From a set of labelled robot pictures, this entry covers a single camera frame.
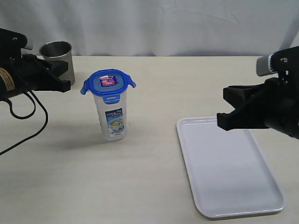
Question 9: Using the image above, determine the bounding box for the clear plastic bottle container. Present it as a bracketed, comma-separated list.
[93, 92, 127, 142]

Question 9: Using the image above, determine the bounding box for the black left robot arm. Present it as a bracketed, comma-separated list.
[0, 28, 71, 98]

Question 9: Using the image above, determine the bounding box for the stainless steel cup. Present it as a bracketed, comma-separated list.
[39, 41, 75, 85]

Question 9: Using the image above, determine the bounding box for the white backdrop curtain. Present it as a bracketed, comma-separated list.
[0, 0, 299, 56]

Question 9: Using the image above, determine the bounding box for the blue snap-lock lid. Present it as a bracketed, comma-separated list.
[80, 69, 136, 105]

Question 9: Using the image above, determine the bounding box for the white rectangular tray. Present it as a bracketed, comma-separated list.
[176, 117, 285, 219]

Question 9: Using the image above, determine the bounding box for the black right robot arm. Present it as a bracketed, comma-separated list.
[217, 47, 299, 139]

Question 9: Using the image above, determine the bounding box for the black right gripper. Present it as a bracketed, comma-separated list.
[216, 46, 299, 131]

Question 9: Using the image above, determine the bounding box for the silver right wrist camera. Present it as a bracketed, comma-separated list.
[256, 54, 277, 77]

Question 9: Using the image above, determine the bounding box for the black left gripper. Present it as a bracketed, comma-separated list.
[0, 28, 71, 93]

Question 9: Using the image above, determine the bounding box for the black cable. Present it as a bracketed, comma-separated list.
[0, 91, 49, 156]

